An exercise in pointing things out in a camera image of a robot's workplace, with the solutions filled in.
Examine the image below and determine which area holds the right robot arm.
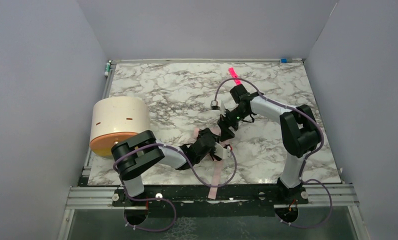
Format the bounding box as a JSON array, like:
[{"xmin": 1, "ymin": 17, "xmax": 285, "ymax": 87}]
[{"xmin": 210, "ymin": 84, "xmax": 324, "ymax": 198}]

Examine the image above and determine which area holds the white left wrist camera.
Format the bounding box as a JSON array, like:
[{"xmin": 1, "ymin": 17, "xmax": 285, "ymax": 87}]
[{"xmin": 214, "ymin": 144, "xmax": 232, "ymax": 161}]

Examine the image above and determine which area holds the cream cylindrical umbrella bin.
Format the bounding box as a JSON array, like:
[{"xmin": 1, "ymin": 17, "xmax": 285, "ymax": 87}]
[{"xmin": 89, "ymin": 96, "xmax": 151, "ymax": 157}]

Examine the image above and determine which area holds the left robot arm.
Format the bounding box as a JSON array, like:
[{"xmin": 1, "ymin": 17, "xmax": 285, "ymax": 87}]
[{"xmin": 110, "ymin": 128, "xmax": 231, "ymax": 197}]

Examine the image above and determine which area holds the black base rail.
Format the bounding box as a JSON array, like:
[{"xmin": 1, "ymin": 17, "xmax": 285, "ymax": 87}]
[{"xmin": 112, "ymin": 183, "xmax": 309, "ymax": 218}]

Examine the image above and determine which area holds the pink highlighter marker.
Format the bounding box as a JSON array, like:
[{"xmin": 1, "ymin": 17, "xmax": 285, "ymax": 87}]
[{"xmin": 228, "ymin": 67, "xmax": 242, "ymax": 85}]

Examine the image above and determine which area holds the green white marker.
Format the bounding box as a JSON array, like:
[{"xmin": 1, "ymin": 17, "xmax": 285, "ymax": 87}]
[{"xmin": 104, "ymin": 61, "xmax": 111, "ymax": 77}]

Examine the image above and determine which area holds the pink folding umbrella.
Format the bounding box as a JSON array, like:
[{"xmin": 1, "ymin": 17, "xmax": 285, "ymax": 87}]
[{"xmin": 207, "ymin": 127, "xmax": 224, "ymax": 200}]

